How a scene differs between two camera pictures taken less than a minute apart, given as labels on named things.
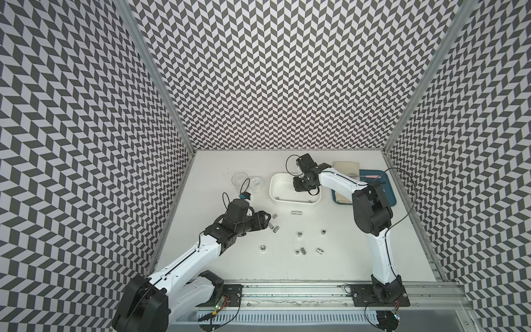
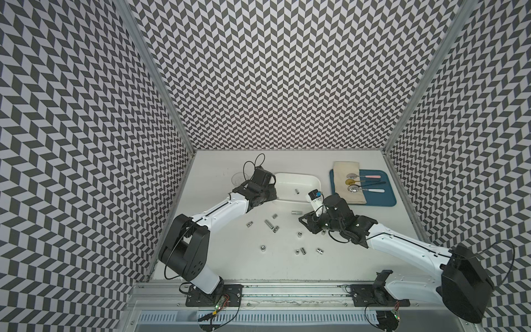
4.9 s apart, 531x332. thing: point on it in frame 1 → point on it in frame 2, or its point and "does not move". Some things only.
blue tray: x=368 y=176 does not move
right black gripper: x=297 y=187 → x=312 y=220
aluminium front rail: x=426 y=295 does not move
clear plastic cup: x=239 y=180 does not move
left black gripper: x=259 y=220 → x=272 y=192
